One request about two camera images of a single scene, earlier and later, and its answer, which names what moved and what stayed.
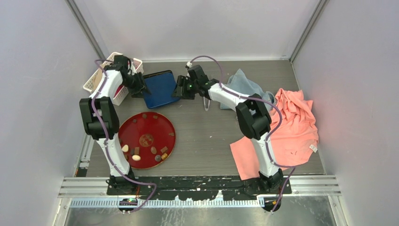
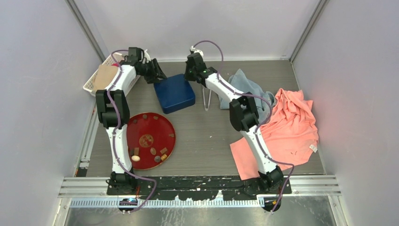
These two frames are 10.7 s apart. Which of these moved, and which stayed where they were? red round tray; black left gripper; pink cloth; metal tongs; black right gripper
Moved: black right gripper; black left gripper
Stayed: pink cloth; red round tray; metal tongs
